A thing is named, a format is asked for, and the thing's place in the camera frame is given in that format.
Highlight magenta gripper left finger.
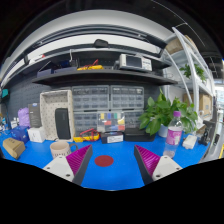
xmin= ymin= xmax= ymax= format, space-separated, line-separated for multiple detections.
xmin=44 ymin=145 xmax=93 ymax=185

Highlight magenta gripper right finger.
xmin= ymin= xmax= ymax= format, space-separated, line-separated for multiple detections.
xmin=134 ymin=145 xmax=182 ymax=185

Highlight clear water bottle purple label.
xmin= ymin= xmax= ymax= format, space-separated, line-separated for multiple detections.
xmin=163 ymin=111 xmax=183 ymax=158

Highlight beige ceramic mug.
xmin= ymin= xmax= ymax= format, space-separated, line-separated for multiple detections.
xmin=50 ymin=141 xmax=78 ymax=158

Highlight red round marker sticker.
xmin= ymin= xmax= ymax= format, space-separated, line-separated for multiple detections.
xmin=94 ymin=155 xmax=114 ymax=167

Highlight yellow multimeter red leads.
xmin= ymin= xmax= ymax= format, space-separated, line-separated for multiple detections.
xmin=73 ymin=128 xmax=100 ymax=142

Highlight black zip case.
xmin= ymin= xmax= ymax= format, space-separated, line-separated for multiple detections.
xmin=124 ymin=128 xmax=155 ymax=142

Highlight white power adapter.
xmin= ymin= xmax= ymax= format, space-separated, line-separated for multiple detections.
xmin=182 ymin=135 xmax=197 ymax=149

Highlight black box white label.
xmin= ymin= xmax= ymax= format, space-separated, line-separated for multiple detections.
xmin=100 ymin=132 xmax=124 ymax=144

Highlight green potted plant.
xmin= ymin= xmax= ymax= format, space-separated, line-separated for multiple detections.
xmin=139 ymin=92 xmax=198 ymax=135

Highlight white cube box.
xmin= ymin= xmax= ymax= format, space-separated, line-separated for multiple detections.
xmin=28 ymin=127 xmax=46 ymax=143

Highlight black rectangular speaker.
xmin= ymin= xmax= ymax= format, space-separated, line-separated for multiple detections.
xmin=55 ymin=108 xmax=71 ymax=139

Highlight clear box coloured parts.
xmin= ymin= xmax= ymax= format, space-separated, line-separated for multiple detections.
xmin=97 ymin=112 xmax=125 ymax=133

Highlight brown cardboard box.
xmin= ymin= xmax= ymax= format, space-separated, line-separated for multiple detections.
xmin=3 ymin=138 xmax=25 ymax=159

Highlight dark grey upright box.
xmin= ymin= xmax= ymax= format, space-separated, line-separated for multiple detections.
xmin=28 ymin=103 xmax=42 ymax=128

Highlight blue small box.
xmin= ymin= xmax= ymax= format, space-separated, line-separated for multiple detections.
xmin=11 ymin=126 xmax=29 ymax=143

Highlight grey parts drawer cabinet left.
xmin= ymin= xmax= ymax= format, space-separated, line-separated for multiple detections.
xmin=72 ymin=85 xmax=109 ymax=136

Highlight grey parts drawer cabinet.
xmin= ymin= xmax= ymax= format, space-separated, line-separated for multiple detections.
xmin=72 ymin=85 xmax=109 ymax=136
xmin=110 ymin=85 xmax=144 ymax=128

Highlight white perforated tray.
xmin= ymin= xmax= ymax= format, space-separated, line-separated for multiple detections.
xmin=40 ymin=90 xmax=75 ymax=142

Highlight black stand device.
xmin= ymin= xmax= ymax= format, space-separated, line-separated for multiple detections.
xmin=198 ymin=120 xmax=215 ymax=146

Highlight grey parts drawer cabinet right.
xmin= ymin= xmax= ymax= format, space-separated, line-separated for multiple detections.
xmin=110 ymin=85 xmax=144 ymax=128

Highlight purple plastic bag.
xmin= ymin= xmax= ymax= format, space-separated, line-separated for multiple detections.
xmin=18 ymin=107 xmax=30 ymax=127

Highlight cardboard box in rack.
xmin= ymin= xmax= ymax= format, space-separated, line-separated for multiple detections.
xmin=183 ymin=93 xmax=212 ymax=117

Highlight dark tray on shelf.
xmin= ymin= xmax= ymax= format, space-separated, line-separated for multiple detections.
xmin=37 ymin=61 xmax=77 ymax=77

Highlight yellow tool on shelf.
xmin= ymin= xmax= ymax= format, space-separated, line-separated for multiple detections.
xmin=77 ymin=59 xmax=104 ymax=71

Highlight small plant on rack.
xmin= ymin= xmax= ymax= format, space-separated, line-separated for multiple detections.
xmin=179 ymin=63 xmax=208 ymax=84

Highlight white metal rack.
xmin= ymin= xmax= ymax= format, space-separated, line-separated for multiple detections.
xmin=163 ymin=28 xmax=215 ymax=129

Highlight white oscilloscope on shelf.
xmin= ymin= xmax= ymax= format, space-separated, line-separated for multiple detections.
xmin=119 ymin=54 xmax=152 ymax=72

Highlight cardboard box on rack top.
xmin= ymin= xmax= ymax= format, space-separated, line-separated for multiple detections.
xmin=165 ymin=34 xmax=198 ymax=56

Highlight black wall shelf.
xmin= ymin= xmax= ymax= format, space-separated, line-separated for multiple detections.
xmin=32 ymin=69 xmax=176 ymax=86

